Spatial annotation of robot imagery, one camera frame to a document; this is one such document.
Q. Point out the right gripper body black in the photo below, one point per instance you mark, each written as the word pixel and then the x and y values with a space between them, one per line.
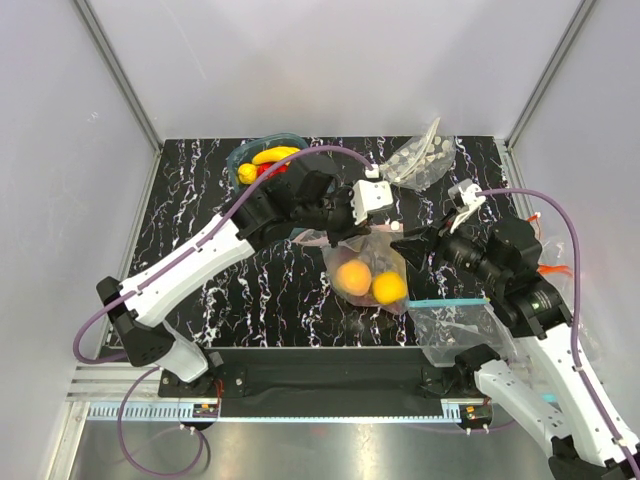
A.
pixel 467 252

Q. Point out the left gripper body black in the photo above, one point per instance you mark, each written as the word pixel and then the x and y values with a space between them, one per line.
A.
pixel 332 214

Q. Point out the yellow lemon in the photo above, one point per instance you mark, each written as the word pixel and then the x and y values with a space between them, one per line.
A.
pixel 389 287

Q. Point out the pink zip top bag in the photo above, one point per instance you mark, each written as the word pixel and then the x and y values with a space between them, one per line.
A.
pixel 373 249

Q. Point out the orange peach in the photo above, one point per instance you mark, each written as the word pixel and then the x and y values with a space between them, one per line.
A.
pixel 354 278

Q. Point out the teal plastic fruit tray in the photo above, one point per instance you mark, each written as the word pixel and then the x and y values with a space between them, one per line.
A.
pixel 245 153

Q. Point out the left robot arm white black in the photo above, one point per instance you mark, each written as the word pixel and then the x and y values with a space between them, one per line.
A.
pixel 264 213

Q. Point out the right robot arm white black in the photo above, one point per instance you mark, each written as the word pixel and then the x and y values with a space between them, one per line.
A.
pixel 582 434

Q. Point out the orange zip top bag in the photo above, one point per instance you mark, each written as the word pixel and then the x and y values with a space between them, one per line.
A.
pixel 556 261

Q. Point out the blue zip top bag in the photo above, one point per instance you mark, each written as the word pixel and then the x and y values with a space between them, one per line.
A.
pixel 447 327

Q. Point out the clear bag with white pieces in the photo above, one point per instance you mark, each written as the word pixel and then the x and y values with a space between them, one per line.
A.
pixel 421 161

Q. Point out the teal zip bag at edge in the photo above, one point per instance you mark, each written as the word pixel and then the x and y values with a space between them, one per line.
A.
pixel 548 397

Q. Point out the red pepper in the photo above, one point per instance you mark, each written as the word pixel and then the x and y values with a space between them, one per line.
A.
pixel 267 171

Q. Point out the yellow banana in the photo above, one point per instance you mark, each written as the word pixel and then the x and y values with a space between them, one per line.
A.
pixel 273 155

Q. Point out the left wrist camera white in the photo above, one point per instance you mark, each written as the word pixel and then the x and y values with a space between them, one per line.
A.
pixel 369 198

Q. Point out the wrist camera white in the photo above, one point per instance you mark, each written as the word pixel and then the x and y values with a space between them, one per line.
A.
pixel 467 199
pixel 369 198

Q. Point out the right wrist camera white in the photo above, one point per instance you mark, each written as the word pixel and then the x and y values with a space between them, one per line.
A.
pixel 467 199

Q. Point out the white cable duct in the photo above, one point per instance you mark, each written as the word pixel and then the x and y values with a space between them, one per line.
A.
pixel 229 411

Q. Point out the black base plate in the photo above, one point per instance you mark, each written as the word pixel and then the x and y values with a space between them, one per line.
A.
pixel 367 378

